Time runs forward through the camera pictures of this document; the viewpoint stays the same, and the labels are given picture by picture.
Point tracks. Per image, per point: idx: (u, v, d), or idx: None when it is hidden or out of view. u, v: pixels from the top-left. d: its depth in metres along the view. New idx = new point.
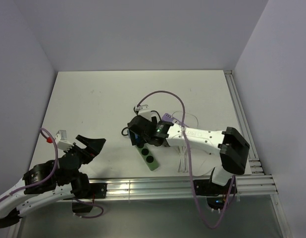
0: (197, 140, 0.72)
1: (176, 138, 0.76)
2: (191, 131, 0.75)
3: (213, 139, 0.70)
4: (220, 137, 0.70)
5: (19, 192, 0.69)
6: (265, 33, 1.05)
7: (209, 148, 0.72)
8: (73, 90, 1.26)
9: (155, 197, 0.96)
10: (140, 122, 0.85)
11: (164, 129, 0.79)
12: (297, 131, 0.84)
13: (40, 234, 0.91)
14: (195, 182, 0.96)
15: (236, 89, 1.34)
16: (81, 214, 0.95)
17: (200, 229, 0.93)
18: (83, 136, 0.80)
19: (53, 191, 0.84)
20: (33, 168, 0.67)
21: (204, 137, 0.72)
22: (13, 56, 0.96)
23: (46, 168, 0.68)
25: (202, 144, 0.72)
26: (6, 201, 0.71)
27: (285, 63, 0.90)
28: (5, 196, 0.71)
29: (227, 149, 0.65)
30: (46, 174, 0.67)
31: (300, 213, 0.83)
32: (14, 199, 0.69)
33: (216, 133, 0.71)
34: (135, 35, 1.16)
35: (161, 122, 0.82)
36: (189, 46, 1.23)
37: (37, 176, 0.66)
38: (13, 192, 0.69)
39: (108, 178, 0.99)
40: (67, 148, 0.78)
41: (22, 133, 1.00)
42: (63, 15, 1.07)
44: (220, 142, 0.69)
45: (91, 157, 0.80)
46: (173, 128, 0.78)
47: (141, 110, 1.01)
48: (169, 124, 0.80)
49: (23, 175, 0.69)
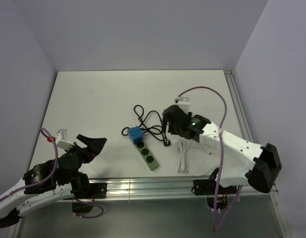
0: (232, 147, 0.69)
1: (210, 137, 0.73)
2: (228, 137, 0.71)
3: (249, 150, 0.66)
4: (257, 150, 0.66)
5: (19, 192, 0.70)
6: (265, 33, 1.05)
7: (242, 158, 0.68)
8: (73, 90, 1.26)
9: (155, 197, 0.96)
10: (176, 112, 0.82)
11: (199, 124, 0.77)
12: (297, 130, 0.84)
13: (40, 234, 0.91)
14: (195, 182, 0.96)
15: (236, 89, 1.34)
16: (81, 214, 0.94)
17: (200, 229, 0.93)
18: (83, 136, 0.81)
19: (53, 192, 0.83)
20: (33, 168, 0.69)
21: (240, 146, 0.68)
22: (13, 56, 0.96)
23: (46, 168, 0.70)
25: (236, 152, 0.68)
26: (6, 201, 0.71)
27: (285, 63, 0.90)
28: (5, 196, 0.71)
29: (262, 166, 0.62)
30: (45, 174, 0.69)
31: (301, 213, 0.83)
32: (14, 198, 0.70)
33: (254, 146, 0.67)
34: (135, 34, 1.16)
35: (198, 117, 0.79)
36: (189, 46, 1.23)
37: (37, 176, 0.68)
38: (13, 192, 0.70)
39: (108, 178, 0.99)
40: (67, 147, 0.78)
41: (22, 133, 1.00)
42: (63, 14, 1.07)
44: (256, 155, 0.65)
45: (91, 156, 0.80)
46: (209, 126, 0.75)
47: (180, 101, 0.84)
48: (205, 122, 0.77)
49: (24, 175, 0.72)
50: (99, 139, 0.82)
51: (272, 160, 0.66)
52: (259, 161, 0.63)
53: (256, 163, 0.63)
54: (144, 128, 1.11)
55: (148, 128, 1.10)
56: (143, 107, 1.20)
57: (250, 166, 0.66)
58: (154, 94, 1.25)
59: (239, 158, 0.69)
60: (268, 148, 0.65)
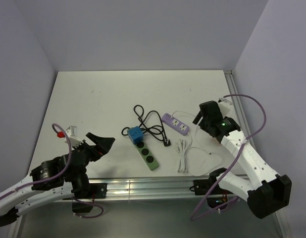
0: (249, 162, 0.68)
1: (232, 143, 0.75)
2: (249, 151, 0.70)
3: (262, 172, 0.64)
4: (271, 176, 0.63)
5: (25, 188, 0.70)
6: (265, 33, 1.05)
7: (253, 176, 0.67)
8: (73, 90, 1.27)
9: (155, 197, 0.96)
10: (212, 107, 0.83)
11: (229, 127, 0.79)
12: (297, 130, 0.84)
13: (40, 234, 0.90)
14: (195, 182, 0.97)
15: (236, 89, 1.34)
16: (81, 214, 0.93)
17: (200, 229, 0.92)
18: (92, 134, 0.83)
19: (53, 191, 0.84)
20: (41, 165, 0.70)
21: (257, 164, 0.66)
22: (13, 56, 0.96)
23: (54, 165, 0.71)
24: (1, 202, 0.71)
25: (250, 168, 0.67)
26: (10, 197, 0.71)
27: (286, 63, 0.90)
28: (9, 192, 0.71)
29: (267, 190, 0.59)
30: (54, 171, 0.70)
31: (301, 213, 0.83)
32: (20, 194, 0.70)
33: (270, 171, 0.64)
34: (134, 34, 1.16)
35: (230, 120, 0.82)
36: (189, 46, 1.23)
37: (46, 172, 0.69)
38: (19, 187, 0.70)
39: (114, 178, 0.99)
40: (76, 144, 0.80)
41: (22, 133, 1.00)
42: (63, 15, 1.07)
44: (266, 180, 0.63)
45: (99, 155, 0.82)
46: (236, 133, 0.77)
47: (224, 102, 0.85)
48: (235, 127, 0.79)
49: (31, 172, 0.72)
50: (108, 139, 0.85)
51: (281, 193, 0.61)
52: (266, 186, 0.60)
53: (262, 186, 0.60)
54: (144, 128, 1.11)
55: (148, 128, 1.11)
56: (143, 107, 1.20)
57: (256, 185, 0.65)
58: (154, 94, 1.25)
59: (251, 175, 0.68)
60: (281, 179, 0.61)
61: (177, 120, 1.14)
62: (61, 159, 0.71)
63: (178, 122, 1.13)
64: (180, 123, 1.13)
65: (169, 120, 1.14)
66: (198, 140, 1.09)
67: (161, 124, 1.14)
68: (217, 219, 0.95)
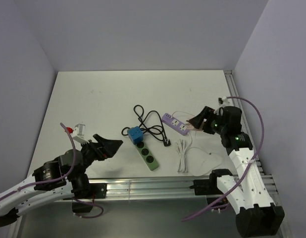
0: (248, 182, 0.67)
1: (238, 159, 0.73)
2: (253, 174, 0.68)
3: (258, 196, 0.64)
4: (266, 203, 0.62)
5: (27, 187, 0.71)
6: (265, 33, 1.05)
7: (246, 195, 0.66)
8: (73, 90, 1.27)
9: (155, 197, 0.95)
10: (231, 108, 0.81)
11: (241, 143, 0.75)
12: (298, 130, 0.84)
13: (39, 234, 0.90)
14: (196, 182, 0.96)
15: (236, 89, 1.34)
16: (81, 214, 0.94)
17: (200, 229, 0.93)
18: (99, 136, 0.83)
19: (53, 191, 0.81)
20: (43, 165, 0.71)
21: (256, 187, 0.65)
22: (13, 56, 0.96)
23: (55, 166, 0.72)
24: (3, 201, 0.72)
25: (247, 189, 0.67)
26: (12, 196, 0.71)
27: (286, 63, 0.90)
28: (11, 192, 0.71)
29: (257, 214, 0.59)
30: (55, 172, 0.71)
31: (301, 214, 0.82)
32: (22, 194, 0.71)
33: (266, 197, 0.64)
34: (134, 34, 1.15)
35: (245, 136, 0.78)
36: (190, 45, 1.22)
37: (48, 173, 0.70)
38: (22, 187, 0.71)
39: (115, 178, 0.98)
40: (81, 142, 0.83)
41: (21, 133, 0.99)
42: (63, 15, 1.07)
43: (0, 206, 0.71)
44: (259, 205, 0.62)
45: (103, 157, 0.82)
46: (247, 150, 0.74)
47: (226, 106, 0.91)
48: (248, 145, 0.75)
49: (33, 172, 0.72)
50: (114, 142, 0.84)
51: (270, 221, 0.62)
52: (258, 210, 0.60)
53: (254, 208, 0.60)
54: (144, 128, 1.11)
55: (148, 128, 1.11)
56: (143, 107, 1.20)
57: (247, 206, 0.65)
58: (154, 94, 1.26)
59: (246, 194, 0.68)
60: (275, 209, 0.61)
61: (177, 120, 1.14)
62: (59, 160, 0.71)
63: (178, 122, 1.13)
64: (180, 123, 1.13)
65: (169, 120, 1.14)
66: (199, 140, 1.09)
67: (161, 124, 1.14)
68: (218, 219, 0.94)
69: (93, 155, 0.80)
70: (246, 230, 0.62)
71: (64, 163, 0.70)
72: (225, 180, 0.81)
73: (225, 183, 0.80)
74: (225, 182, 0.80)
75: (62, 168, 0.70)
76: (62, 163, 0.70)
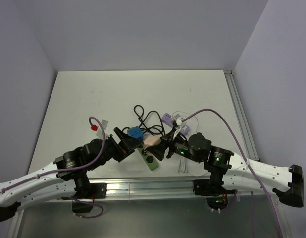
0: (265, 176, 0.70)
1: (239, 170, 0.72)
2: (258, 167, 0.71)
3: (280, 177, 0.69)
4: (287, 174, 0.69)
5: (48, 175, 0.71)
6: (265, 33, 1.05)
7: (272, 184, 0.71)
8: (73, 91, 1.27)
9: (155, 197, 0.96)
10: (196, 141, 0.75)
11: (223, 158, 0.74)
12: (298, 130, 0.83)
13: (39, 234, 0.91)
14: (195, 183, 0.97)
15: (237, 89, 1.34)
16: (81, 214, 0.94)
17: (199, 229, 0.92)
18: (121, 132, 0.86)
19: (56, 187, 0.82)
20: (64, 155, 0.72)
21: (271, 174, 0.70)
22: (12, 56, 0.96)
23: (76, 155, 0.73)
24: (15, 189, 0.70)
25: (269, 181, 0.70)
26: (28, 184, 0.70)
27: (286, 63, 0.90)
28: (29, 178, 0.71)
29: (298, 190, 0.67)
30: (76, 161, 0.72)
31: (301, 214, 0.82)
32: (42, 181, 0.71)
33: (282, 170, 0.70)
34: (134, 34, 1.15)
35: (219, 149, 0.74)
36: (190, 45, 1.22)
37: (70, 163, 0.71)
38: (41, 174, 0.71)
39: (114, 178, 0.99)
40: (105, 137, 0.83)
41: (21, 132, 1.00)
42: (63, 14, 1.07)
43: (12, 194, 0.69)
44: (289, 180, 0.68)
45: (122, 152, 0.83)
46: (234, 158, 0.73)
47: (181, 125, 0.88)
48: (229, 153, 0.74)
49: (56, 159, 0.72)
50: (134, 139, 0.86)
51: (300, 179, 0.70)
52: (296, 187, 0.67)
53: (294, 189, 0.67)
54: (144, 128, 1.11)
55: (148, 128, 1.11)
56: (143, 107, 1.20)
57: (281, 190, 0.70)
58: (154, 94, 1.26)
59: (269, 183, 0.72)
60: (296, 170, 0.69)
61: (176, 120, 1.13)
62: (83, 149, 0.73)
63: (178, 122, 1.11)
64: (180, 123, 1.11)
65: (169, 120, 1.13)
66: None
67: (161, 124, 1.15)
68: (217, 219, 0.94)
69: (113, 150, 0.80)
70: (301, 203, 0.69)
71: (89, 150, 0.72)
72: (232, 181, 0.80)
73: (233, 184, 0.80)
74: (233, 182, 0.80)
75: (86, 156, 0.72)
76: (87, 151, 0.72)
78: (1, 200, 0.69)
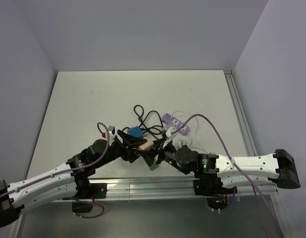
0: (252, 168, 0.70)
1: (228, 170, 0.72)
2: (243, 161, 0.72)
3: (267, 165, 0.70)
4: (273, 161, 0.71)
5: (63, 173, 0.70)
6: (265, 33, 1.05)
7: (262, 174, 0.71)
8: (73, 90, 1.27)
9: (156, 196, 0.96)
10: (182, 155, 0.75)
11: (208, 164, 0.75)
12: (298, 130, 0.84)
13: (38, 234, 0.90)
14: (195, 183, 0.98)
15: (237, 89, 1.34)
16: (81, 214, 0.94)
17: (200, 229, 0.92)
18: (123, 132, 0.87)
19: (58, 187, 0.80)
20: (72, 158, 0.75)
21: (257, 165, 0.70)
22: (12, 55, 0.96)
23: (83, 157, 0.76)
24: (30, 188, 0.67)
25: (258, 172, 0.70)
26: (44, 182, 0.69)
27: (286, 63, 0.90)
28: (44, 176, 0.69)
29: (287, 173, 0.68)
30: (85, 161, 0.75)
31: (300, 213, 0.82)
32: (57, 180, 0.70)
33: (267, 158, 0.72)
34: (134, 34, 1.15)
35: (204, 156, 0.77)
36: (190, 45, 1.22)
37: (79, 163, 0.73)
38: (57, 173, 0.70)
39: (114, 179, 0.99)
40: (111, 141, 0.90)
41: (21, 133, 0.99)
42: (63, 15, 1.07)
43: (27, 192, 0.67)
44: (276, 166, 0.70)
45: (127, 152, 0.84)
46: (220, 160, 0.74)
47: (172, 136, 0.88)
48: (213, 157, 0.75)
49: (68, 160, 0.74)
50: (137, 139, 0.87)
51: (286, 162, 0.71)
52: (284, 171, 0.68)
53: (283, 174, 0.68)
54: (144, 128, 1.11)
55: (148, 128, 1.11)
56: (143, 107, 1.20)
57: (274, 177, 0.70)
58: (154, 94, 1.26)
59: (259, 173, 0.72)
60: (280, 154, 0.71)
61: (177, 120, 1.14)
62: (88, 150, 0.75)
63: (178, 123, 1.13)
64: (180, 123, 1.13)
65: (169, 120, 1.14)
66: (198, 140, 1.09)
67: (161, 124, 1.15)
68: (218, 219, 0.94)
69: (119, 149, 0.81)
70: (297, 184, 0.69)
71: (94, 151, 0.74)
72: (230, 179, 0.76)
73: (232, 181, 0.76)
74: (232, 180, 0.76)
75: (92, 156, 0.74)
76: (93, 151, 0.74)
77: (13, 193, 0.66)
78: (16, 199, 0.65)
